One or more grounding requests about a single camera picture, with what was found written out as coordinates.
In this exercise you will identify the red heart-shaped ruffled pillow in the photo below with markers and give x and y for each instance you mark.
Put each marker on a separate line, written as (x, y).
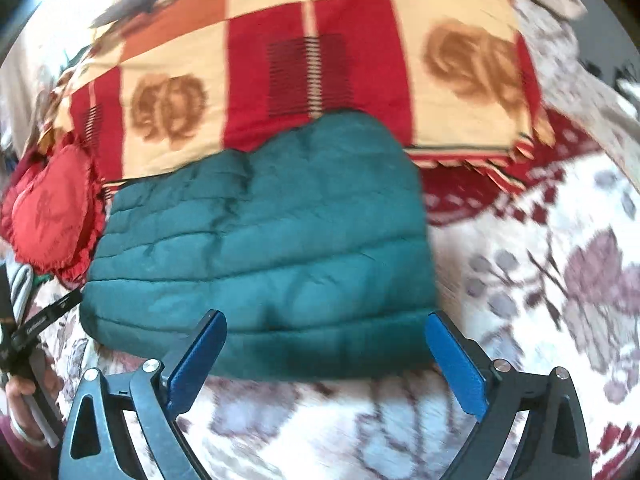
(53, 211)

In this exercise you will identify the red checkered rose blanket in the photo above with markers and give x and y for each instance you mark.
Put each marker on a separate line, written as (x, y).
(451, 79)

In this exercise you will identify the green quilted puffer jacket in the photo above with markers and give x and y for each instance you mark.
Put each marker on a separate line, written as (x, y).
(313, 246)

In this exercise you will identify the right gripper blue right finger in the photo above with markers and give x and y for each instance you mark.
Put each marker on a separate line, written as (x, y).
(554, 442)

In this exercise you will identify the grey folded cloth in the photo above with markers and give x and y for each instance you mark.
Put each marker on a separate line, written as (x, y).
(21, 277)

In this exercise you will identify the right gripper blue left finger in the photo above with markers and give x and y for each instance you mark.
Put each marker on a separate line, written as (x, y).
(97, 443)

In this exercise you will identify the floral white red bedspread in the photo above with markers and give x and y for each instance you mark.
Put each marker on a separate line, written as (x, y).
(545, 277)

